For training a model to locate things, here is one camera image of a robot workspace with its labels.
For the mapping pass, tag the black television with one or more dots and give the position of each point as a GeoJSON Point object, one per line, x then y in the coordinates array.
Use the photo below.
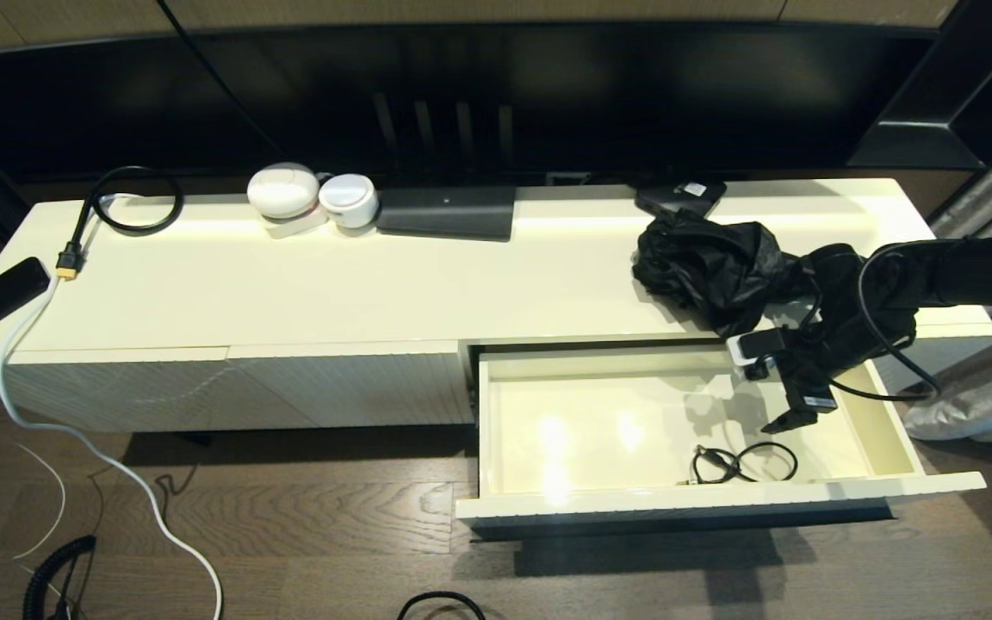
{"type": "Point", "coordinates": [548, 86]}

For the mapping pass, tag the grey curtain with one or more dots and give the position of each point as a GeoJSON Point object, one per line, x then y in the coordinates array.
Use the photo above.
{"type": "Point", "coordinates": [987, 172]}

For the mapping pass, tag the small black box white label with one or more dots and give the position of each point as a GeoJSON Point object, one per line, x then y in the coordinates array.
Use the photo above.
{"type": "Point", "coordinates": [677, 196]}

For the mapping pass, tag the black umbrella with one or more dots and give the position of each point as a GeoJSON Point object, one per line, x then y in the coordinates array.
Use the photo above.
{"type": "Point", "coordinates": [711, 267]}

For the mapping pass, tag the large white round device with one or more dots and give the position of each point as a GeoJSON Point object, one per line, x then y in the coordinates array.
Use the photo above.
{"type": "Point", "coordinates": [282, 191]}

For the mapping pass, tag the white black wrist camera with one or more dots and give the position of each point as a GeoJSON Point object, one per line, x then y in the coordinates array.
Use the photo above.
{"type": "Point", "coordinates": [754, 347]}

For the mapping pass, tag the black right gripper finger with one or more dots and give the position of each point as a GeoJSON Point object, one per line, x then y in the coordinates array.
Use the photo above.
{"type": "Point", "coordinates": [759, 372]}
{"type": "Point", "coordinates": [789, 422]}

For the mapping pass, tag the white fluted drawer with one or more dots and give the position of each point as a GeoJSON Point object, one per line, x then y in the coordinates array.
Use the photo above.
{"type": "Point", "coordinates": [591, 430]}

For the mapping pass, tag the black wall shelf unit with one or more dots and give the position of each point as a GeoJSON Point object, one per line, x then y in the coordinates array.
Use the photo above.
{"type": "Point", "coordinates": [935, 138]}

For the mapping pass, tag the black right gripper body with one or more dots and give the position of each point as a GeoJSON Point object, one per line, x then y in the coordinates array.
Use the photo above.
{"type": "Point", "coordinates": [806, 379]}

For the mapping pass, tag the black flat set-top box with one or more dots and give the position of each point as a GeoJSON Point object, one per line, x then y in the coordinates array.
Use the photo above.
{"type": "Point", "coordinates": [447, 212]}

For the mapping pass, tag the small white round device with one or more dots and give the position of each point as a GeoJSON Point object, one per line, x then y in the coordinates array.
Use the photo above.
{"type": "Point", "coordinates": [349, 197]}

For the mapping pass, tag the white TV cabinet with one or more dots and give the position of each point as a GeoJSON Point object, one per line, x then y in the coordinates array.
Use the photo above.
{"type": "Point", "coordinates": [332, 288]}

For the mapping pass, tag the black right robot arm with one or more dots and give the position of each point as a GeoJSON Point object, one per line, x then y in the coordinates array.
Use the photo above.
{"type": "Point", "coordinates": [978, 267]}

